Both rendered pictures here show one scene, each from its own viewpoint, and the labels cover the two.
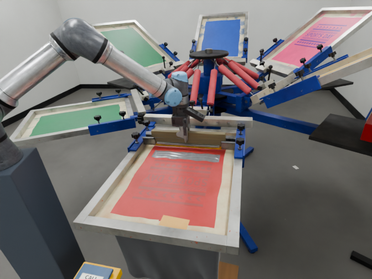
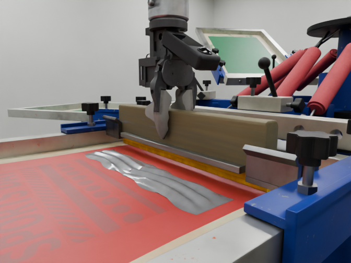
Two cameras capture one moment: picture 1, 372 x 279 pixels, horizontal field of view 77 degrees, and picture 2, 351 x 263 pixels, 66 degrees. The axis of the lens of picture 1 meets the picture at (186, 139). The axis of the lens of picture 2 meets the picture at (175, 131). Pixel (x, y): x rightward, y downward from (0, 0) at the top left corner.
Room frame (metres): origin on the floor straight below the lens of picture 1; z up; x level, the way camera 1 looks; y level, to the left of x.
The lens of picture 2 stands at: (0.72, -0.31, 1.11)
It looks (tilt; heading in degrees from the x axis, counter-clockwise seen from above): 10 degrees down; 36
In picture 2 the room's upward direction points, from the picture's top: straight up
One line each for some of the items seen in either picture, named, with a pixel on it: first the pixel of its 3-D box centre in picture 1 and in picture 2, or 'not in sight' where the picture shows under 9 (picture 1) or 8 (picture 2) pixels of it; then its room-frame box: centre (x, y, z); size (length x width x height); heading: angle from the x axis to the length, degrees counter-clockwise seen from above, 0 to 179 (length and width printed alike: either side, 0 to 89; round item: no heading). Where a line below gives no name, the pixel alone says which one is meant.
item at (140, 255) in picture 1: (165, 254); not in sight; (0.64, 0.12, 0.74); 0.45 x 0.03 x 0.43; 75
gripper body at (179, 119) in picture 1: (180, 114); (166, 57); (1.13, 0.02, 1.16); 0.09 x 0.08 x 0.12; 75
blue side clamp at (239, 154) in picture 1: (239, 145); (336, 195); (1.08, -0.29, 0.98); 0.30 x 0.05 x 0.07; 165
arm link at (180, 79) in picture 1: (179, 84); not in sight; (1.13, 0.01, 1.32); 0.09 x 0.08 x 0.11; 112
